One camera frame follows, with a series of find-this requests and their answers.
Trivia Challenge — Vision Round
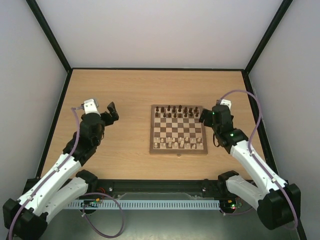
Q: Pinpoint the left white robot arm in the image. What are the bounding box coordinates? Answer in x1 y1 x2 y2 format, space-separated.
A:
2 98 119 240

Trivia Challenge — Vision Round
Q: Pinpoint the wooden chess board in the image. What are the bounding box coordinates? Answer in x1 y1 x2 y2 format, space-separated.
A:
149 104 208 155

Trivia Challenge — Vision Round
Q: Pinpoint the light king piece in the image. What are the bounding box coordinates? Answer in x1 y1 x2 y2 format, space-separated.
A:
179 140 185 148

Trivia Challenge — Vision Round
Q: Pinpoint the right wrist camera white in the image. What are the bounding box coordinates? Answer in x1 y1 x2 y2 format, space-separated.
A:
216 99 232 109

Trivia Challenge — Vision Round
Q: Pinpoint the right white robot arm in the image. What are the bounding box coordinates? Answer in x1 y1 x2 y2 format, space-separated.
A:
199 104 301 230

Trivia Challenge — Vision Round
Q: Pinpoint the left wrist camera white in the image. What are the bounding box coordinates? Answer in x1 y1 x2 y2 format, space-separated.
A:
83 98 100 115

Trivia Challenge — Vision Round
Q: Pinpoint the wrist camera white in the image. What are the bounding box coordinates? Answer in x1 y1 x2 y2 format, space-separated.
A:
83 98 100 115
216 99 232 109

